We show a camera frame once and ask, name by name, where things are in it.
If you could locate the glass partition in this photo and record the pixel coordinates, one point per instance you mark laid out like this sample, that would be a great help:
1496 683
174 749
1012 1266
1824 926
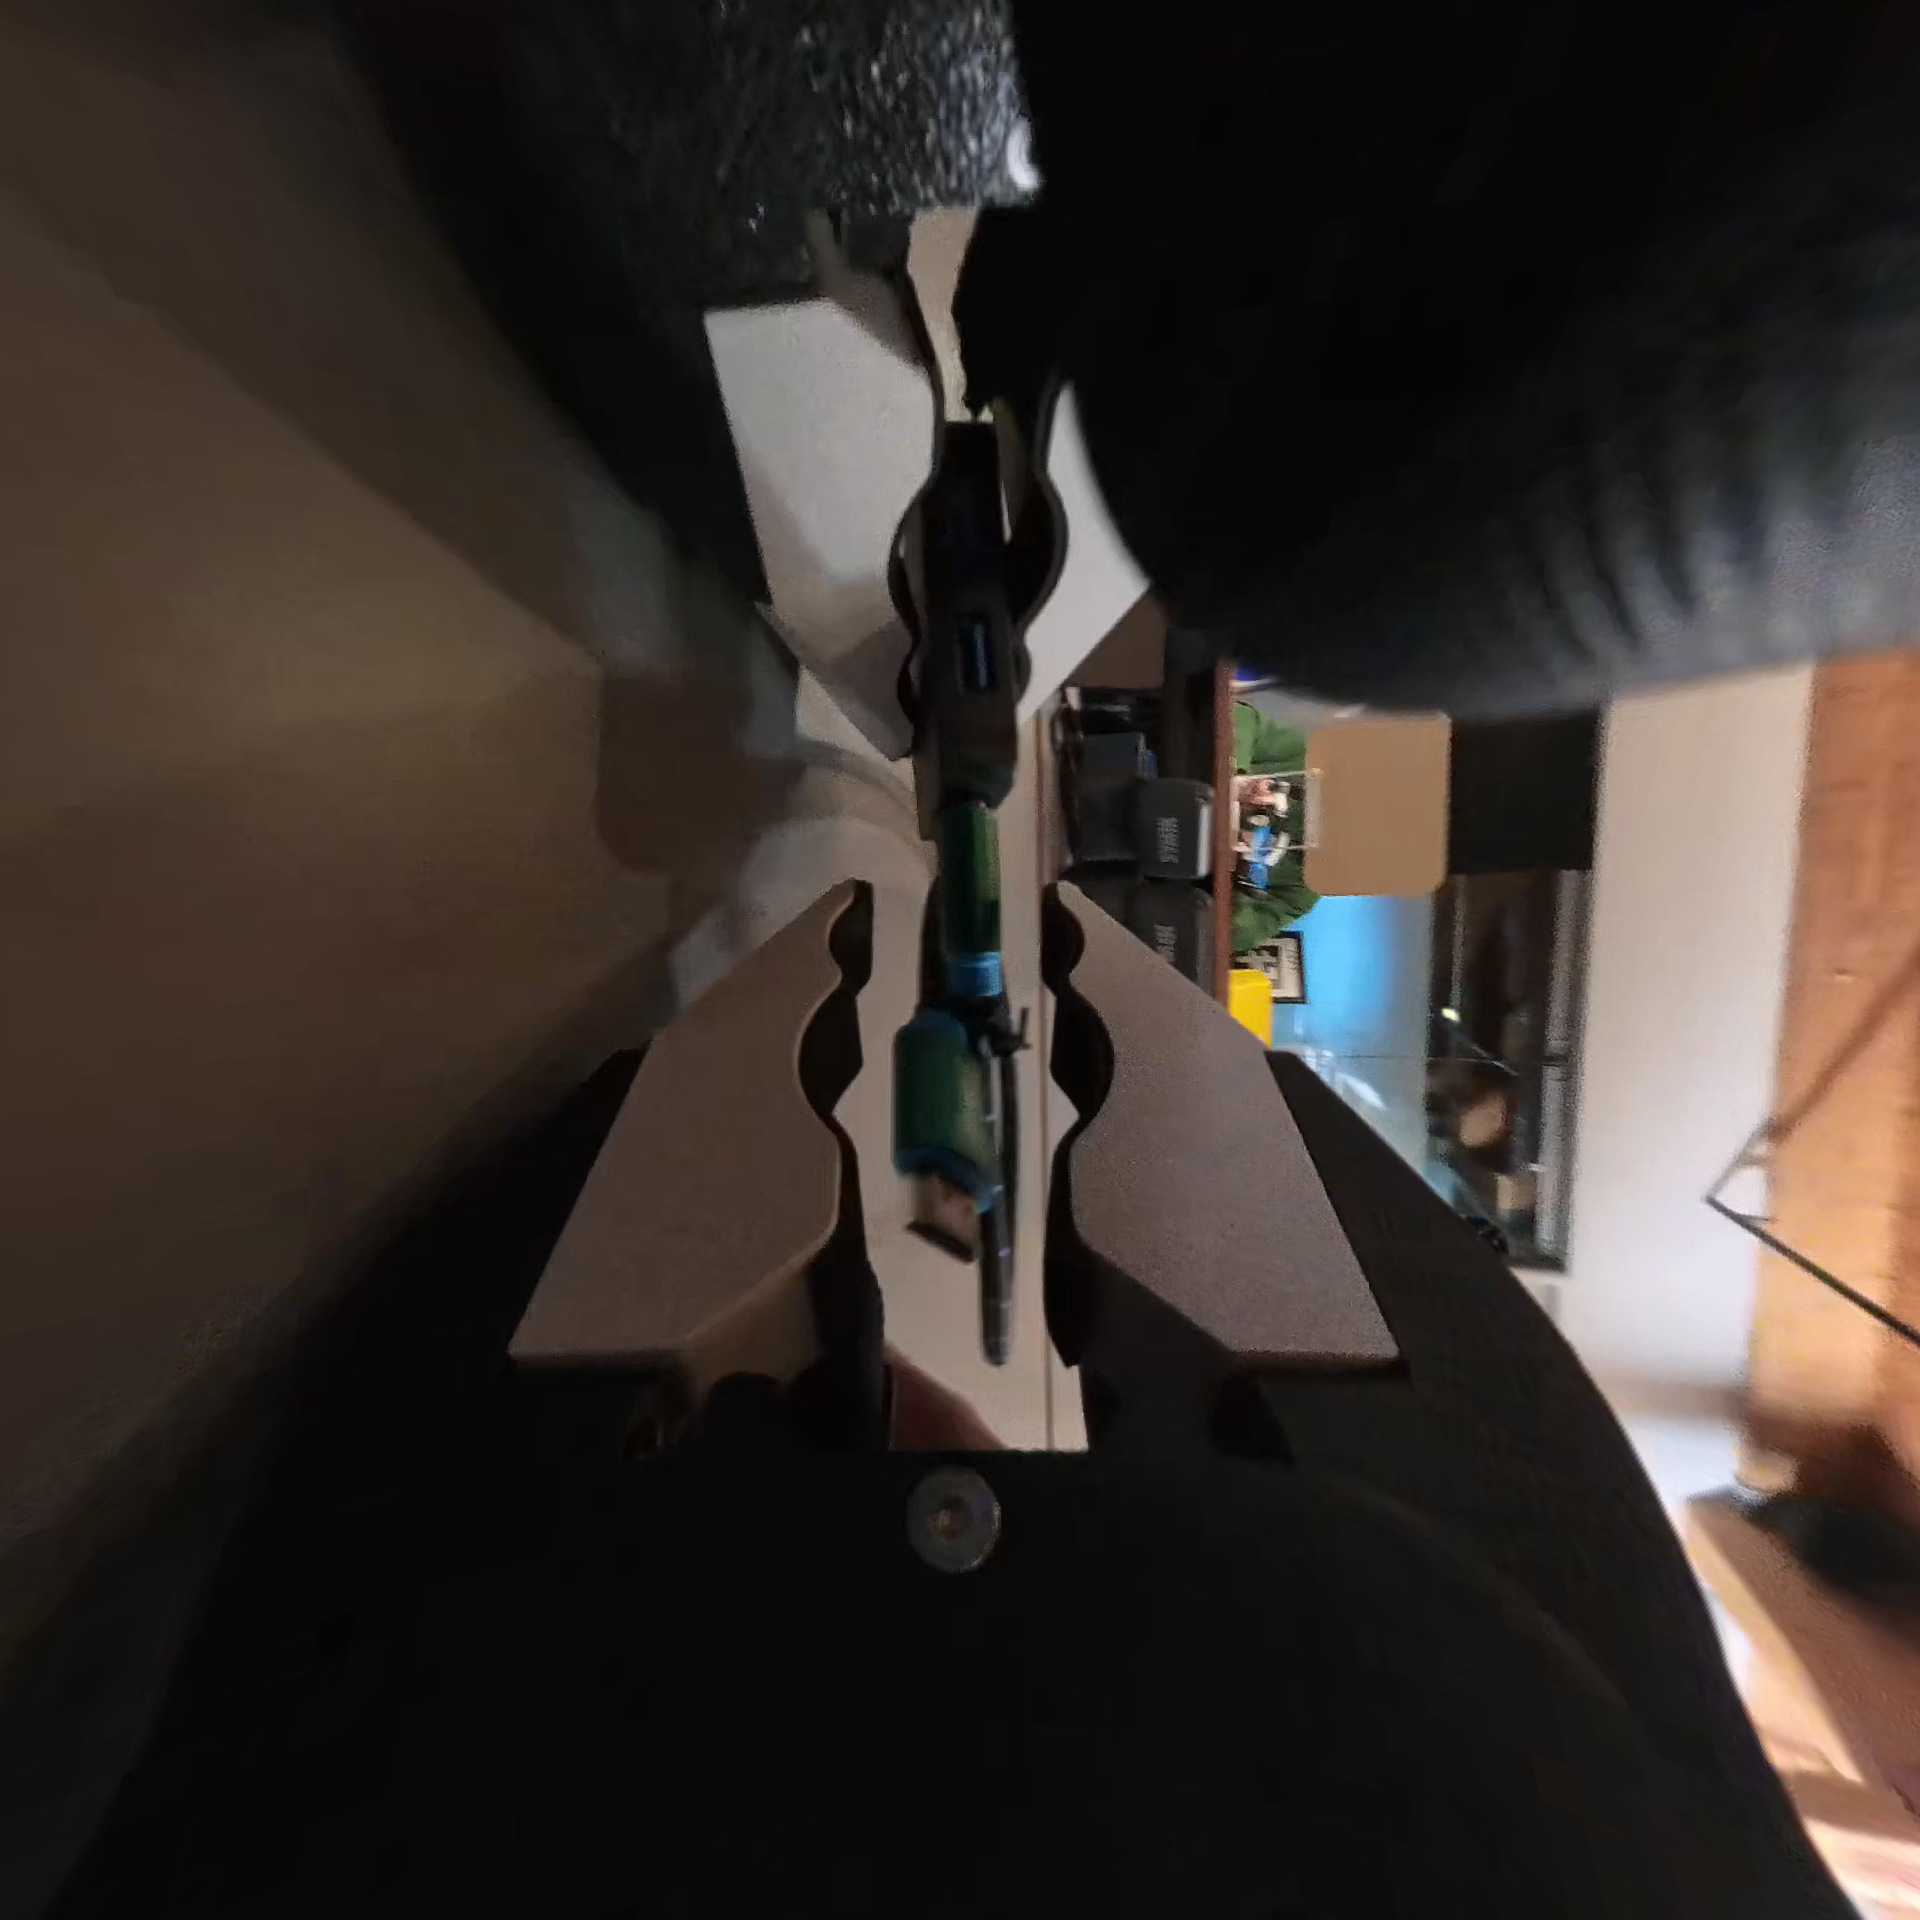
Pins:
1380 1020

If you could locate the dark hub adapter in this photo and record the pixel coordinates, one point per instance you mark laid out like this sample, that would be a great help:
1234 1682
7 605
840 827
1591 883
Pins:
975 720

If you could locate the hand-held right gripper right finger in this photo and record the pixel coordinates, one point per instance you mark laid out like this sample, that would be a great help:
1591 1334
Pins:
1230 1213

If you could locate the black carrying case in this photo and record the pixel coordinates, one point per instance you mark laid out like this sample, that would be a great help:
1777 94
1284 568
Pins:
1170 826
1177 930

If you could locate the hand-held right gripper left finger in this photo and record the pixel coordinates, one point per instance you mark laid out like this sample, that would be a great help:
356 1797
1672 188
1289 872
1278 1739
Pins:
705 1201

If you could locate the printed marker card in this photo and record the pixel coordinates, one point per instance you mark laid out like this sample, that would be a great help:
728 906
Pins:
1284 966

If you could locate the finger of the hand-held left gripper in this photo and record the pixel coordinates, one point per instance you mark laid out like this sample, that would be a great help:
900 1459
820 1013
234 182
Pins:
826 493
1103 598

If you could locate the small yellow bin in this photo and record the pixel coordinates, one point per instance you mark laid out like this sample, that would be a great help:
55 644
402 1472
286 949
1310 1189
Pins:
1251 1008

